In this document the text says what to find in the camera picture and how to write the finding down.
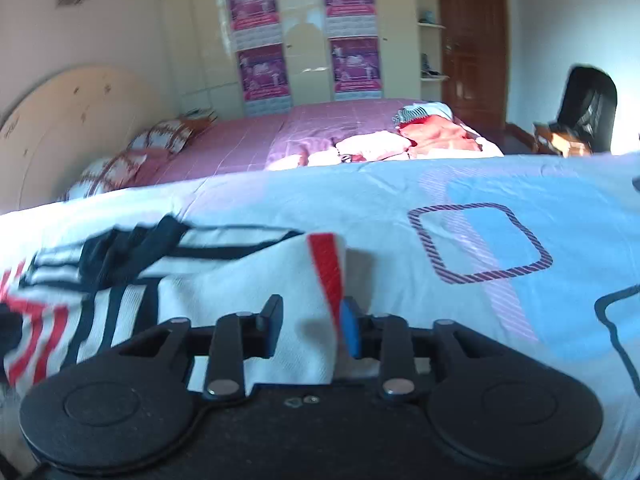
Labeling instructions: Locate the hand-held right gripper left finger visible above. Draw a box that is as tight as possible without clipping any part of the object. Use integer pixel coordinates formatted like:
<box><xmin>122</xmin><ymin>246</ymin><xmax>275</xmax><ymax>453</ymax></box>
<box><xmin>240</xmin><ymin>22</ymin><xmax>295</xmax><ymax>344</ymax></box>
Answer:
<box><xmin>117</xmin><ymin>295</ymin><xmax>284</xmax><ymax>402</ymax></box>

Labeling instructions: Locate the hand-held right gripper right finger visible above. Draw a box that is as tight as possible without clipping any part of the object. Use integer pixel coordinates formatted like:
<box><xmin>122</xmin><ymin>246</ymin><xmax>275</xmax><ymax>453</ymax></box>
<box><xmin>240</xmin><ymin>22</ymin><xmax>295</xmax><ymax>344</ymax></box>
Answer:
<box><xmin>341</xmin><ymin>296</ymin><xmax>506</xmax><ymax>401</ymax></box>

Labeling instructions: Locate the white navy red striped sweater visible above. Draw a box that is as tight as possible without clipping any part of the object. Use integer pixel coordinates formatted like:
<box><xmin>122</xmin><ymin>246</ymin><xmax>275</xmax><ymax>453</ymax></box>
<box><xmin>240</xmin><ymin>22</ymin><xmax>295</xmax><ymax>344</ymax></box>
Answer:
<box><xmin>0</xmin><ymin>215</ymin><xmax>348</xmax><ymax>386</ymax></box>

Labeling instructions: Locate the pink checked bed sheet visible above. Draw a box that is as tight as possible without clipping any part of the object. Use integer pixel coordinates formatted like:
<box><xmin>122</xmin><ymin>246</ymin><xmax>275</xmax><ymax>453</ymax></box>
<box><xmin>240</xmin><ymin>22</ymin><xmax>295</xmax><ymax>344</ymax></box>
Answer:
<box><xmin>125</xmin><ymin>97</ymin><xmax>501</xmax><ymax>186</ymax></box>

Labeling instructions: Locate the white pink garment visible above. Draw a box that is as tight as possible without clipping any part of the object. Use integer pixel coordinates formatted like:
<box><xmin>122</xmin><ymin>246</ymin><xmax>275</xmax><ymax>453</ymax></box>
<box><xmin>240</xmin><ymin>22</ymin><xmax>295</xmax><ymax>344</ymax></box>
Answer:
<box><xmin>334</xmin><ymin>131</ymin><xmax>416</xmax><ymax>162</ymax></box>

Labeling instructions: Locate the red garment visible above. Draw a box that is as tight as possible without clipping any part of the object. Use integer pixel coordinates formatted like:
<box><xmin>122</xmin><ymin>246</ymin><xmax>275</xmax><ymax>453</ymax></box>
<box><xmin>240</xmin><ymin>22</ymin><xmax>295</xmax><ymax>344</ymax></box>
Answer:
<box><xmin>400</xmin><ymin>115</ymin><xmax>483</xmax><ymax>153</ymax></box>

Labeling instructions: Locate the brown white patterned pillow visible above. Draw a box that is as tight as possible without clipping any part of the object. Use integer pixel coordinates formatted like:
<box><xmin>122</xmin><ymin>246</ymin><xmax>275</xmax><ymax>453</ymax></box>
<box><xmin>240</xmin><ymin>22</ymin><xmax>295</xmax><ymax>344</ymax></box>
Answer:
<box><xmin>62</xmin><ymin>150</ymin><xmax>151</xmax><ymax>201</ymax></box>
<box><xmin>127</xmin><ymin>119</ymin><xmax>196</xmax><ymax>153</ymax></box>

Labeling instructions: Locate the black white striped garment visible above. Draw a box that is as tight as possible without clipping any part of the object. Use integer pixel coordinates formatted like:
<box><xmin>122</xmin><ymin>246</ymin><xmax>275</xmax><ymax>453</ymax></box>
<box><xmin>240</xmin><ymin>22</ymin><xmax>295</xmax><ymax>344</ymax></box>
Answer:
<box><xmin>392</xmin><ymin>102</ymin><xmax>453</xmax><ymax>126</ymax></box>

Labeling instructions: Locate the light blue patterned blanket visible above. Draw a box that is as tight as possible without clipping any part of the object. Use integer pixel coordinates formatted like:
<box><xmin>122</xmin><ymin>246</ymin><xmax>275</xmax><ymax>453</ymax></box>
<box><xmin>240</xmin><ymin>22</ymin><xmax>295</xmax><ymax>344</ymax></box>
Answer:
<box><xmin>0</xmin><ymin>151</ymin><xmax>640</xmax><ymax>480</ymax></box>

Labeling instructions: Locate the brown wooden furniture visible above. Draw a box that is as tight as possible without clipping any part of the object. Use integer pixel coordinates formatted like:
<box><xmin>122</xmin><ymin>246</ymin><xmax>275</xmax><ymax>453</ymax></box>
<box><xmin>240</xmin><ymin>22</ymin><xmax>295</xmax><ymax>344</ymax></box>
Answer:
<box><xmin>532</xmin><ymin>121</ymin><xmax>593</xmax><ymax>157</ymax></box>

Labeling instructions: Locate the beige wooden headboard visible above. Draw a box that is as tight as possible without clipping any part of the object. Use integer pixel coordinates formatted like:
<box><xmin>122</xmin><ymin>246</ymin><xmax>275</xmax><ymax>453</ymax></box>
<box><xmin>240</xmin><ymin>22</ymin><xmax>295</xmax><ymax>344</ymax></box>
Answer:
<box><xmin>0</xmin><ymin>64</ymin><xmax>177</xmax><ymax>213</ymax></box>

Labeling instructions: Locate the cream corner shelf unit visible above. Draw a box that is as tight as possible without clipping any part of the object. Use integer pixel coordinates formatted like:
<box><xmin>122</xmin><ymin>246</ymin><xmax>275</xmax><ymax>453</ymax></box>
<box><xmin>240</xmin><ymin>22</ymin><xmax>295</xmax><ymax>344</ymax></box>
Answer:
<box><xmin>412</xmin><ymin>0</ymin><xmax>450</xmax><ymax>103</ymax></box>

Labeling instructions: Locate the cream glossy wardrobe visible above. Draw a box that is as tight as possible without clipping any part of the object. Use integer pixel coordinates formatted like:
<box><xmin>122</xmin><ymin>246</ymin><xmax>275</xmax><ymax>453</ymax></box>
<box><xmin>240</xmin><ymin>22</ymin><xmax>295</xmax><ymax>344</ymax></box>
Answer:
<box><xmin>152</xmin><ymin>0</ymin><xmax>421</xmax><ymax>118</ymax></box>

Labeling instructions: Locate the brown wooden door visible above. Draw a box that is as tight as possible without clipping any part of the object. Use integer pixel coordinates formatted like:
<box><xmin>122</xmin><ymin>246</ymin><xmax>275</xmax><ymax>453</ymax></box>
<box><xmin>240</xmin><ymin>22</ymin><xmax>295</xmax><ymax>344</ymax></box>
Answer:
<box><xmin>434</xmin><ymin>0</ymin><xmax>511</xmax><ymax>143</ymax></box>

